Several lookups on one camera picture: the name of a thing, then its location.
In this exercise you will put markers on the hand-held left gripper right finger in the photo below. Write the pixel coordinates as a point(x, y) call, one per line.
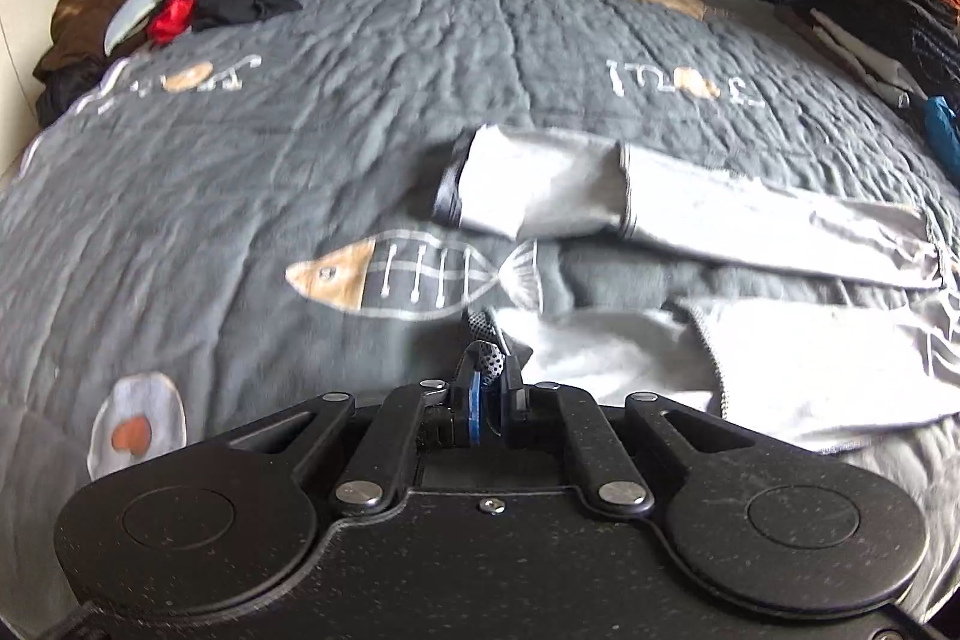
point(516, 419)

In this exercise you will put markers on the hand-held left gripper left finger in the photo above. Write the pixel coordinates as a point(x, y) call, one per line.
point(471, 415)

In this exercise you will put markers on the light grey pants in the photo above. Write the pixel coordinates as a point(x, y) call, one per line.
point(750, 235)

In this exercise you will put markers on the stack of dark white clothes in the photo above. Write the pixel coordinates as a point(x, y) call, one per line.
point(885, 55)

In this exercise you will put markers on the grey printed blanket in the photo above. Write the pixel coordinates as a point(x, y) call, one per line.
point(262, 160)

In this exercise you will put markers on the red cloth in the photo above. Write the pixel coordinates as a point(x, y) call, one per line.
point(171, 18)

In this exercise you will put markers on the light blue cloth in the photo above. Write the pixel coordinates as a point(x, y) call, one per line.
point(127, 14)

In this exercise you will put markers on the brown jacket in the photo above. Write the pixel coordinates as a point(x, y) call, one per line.
point(82, 10)

